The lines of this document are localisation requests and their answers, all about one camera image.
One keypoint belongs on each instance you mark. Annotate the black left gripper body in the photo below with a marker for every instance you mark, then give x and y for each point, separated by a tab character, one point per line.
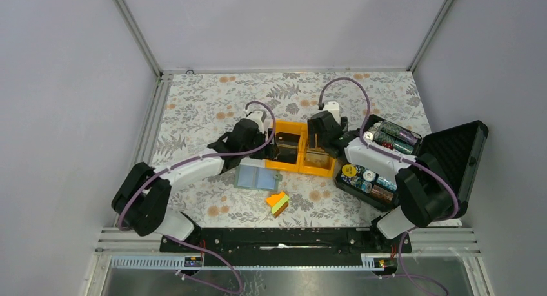
266	153

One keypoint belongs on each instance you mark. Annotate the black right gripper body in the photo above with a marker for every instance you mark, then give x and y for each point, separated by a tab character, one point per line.
312	133

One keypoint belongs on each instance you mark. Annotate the yellow plastic divided bin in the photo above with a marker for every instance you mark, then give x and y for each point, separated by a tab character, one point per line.
301	130

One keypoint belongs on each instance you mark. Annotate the green card holder wallet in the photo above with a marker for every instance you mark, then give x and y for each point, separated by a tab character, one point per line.
257	178

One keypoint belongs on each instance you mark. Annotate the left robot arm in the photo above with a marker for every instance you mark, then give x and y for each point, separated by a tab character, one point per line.
142	200

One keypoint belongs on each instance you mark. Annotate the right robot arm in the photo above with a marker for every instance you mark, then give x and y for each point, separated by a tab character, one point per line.
424	193

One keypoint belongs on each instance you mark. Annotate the black credit card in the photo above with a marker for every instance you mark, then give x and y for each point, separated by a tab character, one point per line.
288	147

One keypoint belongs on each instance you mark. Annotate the yellow dealer button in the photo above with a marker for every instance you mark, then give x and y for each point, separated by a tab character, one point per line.
349	170

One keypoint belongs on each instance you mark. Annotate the orange green sticky notes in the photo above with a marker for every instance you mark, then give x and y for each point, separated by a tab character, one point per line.
278	203

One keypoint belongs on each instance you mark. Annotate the black poker chip case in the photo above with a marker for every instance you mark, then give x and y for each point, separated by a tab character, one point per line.
458	151

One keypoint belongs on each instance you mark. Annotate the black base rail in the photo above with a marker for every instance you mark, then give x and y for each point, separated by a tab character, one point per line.
280	247

